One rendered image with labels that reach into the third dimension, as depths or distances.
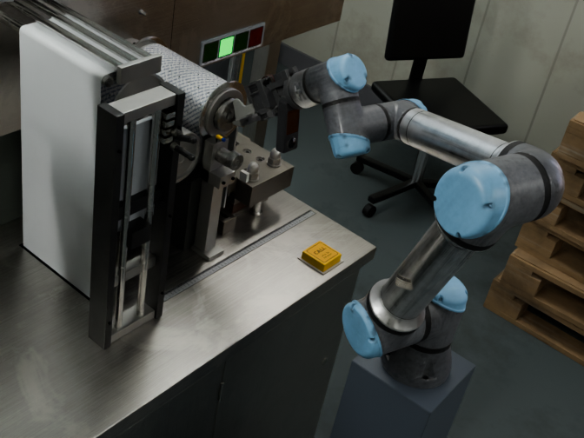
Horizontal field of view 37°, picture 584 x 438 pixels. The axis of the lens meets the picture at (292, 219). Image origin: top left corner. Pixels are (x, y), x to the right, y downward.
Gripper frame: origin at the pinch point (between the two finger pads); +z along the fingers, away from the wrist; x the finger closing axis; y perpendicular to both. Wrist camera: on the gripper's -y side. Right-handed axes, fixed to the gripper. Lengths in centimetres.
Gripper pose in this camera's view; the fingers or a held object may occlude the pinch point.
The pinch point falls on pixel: (241, 123)
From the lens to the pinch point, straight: 191.0
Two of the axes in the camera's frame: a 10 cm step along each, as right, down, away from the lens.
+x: -6.4, 3.6, -6.8
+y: -3.6, -9.2, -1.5
